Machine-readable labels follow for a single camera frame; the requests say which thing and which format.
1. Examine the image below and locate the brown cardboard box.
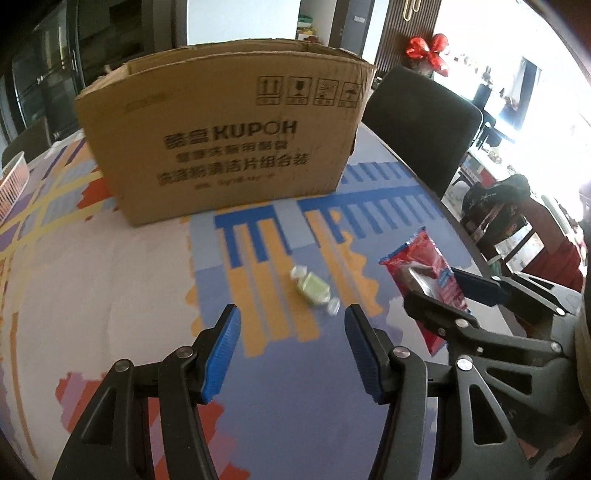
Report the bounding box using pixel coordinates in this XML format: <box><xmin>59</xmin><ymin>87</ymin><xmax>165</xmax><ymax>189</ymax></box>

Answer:
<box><xmin>74</xmin><ymin>39</ymin><xmax>378</xmax><ymax>227</ymax></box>

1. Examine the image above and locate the green candy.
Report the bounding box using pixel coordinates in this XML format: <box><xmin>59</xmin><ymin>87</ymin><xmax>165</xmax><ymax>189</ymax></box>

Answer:
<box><xmin>288</xmin><ymin>264</ymin><xmax>342</xmax><ymax>318</ymax></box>

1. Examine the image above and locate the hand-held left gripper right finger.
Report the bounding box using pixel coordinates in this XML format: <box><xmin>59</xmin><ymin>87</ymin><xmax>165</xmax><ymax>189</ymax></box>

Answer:
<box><xmin>344</xmin><ymin>303</ymin><xmax>533</xmax><ymax>480</ymax></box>

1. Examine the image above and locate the black chair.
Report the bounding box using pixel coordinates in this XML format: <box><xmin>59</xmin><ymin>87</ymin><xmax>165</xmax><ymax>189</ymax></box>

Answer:
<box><xmin>361</xmin><ymin>66</ymin><xmax>484</xmax><ymax>199</ymax></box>

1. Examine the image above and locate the dark bag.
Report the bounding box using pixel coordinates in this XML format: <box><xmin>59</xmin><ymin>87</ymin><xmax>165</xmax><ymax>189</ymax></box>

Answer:
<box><xmin>462</xmin><ymin>175</ymin><xmax>532</xmax><ymax>250</ymax></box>

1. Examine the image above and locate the red foil bow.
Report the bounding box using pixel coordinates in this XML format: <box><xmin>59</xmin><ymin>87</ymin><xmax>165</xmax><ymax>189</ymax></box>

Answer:
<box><xmin>406</xmin><ymin>34</ymin><xmax>451</xmax><ymax>78</ymax></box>

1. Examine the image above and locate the red snack packet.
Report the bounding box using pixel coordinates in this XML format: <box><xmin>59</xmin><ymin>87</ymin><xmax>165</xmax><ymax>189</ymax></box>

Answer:
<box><xmin>378</xmin><ymin>226</ymin><xmax>478</xmax><ymax>358</ymax></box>

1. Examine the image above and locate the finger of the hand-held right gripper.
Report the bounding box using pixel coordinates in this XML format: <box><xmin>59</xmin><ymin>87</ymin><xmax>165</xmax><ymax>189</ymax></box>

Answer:
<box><xmin>403</xmin><ymin>291</ymin><xmax>575</xmax><ymax>363</ymax></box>
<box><xmin>450</xmin><ymin>267</ymin><xmax>583</xmax><ymax>324</ymax></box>

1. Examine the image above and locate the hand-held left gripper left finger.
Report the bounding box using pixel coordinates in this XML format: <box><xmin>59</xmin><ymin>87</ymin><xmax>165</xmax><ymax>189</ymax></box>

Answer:
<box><xmin>51</xmin><ymin>304</ymin><xmax>242</xmax><ymax>480</ymax></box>

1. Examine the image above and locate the grey chair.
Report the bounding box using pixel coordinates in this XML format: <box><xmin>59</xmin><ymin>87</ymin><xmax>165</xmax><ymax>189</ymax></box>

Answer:
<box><xmin>0</xmin><ymin>115</ymin><xmax>51</xmax><ymax>167</ymax></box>

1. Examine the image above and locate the black glass door cabinet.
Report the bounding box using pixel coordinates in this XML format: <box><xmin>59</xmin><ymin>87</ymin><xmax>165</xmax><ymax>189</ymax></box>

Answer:
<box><xmin>0</xmin><ymin>0</ymin><xmax>93</xmax><ymax>139</ymax></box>

